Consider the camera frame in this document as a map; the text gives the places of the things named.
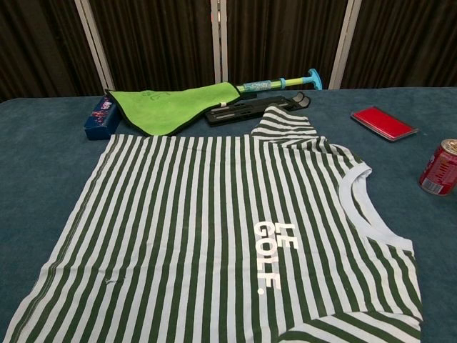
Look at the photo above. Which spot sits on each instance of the green white striped T-shirt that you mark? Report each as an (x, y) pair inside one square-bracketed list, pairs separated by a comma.
[(178, 214)]

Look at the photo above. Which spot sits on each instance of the black folding stand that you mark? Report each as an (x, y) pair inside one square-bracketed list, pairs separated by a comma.
[(232, 112)]

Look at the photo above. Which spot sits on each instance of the blue green toy pump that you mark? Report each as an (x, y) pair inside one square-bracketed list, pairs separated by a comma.
[(257, 86)]

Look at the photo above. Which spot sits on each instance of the green microfiber cloth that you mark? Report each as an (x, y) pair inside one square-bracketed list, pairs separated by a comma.
[(160, 107)]

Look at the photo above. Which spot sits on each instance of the blue printed carton box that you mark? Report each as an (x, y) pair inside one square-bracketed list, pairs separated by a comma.
[(101, 121)]

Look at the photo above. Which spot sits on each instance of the red ink pad case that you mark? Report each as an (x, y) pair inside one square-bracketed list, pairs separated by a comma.
[(382, 123)]

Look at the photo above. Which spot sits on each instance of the red soda can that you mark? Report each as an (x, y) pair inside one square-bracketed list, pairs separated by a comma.
[(439, 171)]

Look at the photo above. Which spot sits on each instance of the white screen frame post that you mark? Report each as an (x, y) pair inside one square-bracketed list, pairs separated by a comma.
[(219, 35), (344, 35), (94, 46)]

